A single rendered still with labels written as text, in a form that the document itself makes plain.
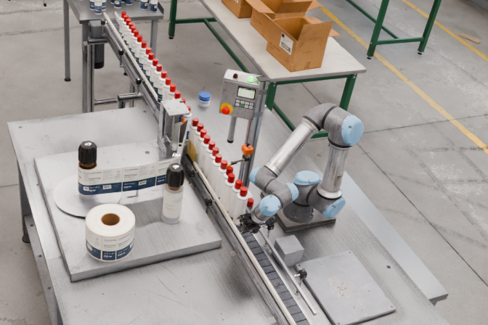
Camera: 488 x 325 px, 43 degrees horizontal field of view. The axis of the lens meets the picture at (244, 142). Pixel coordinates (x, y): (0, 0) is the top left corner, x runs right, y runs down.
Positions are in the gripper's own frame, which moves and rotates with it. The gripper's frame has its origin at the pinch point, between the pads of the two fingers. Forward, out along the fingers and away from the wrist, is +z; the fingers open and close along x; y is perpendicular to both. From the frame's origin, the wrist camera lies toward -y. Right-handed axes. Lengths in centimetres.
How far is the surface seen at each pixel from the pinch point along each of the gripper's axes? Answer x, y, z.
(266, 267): 19.3, -1.1, -4.6
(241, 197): -13.3, 0.2, -5.2
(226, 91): -58, -1, -22
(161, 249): -1.3, 38.2, 7.1
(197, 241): -0.8, 21.5, 6.8
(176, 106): -73, 9, 18
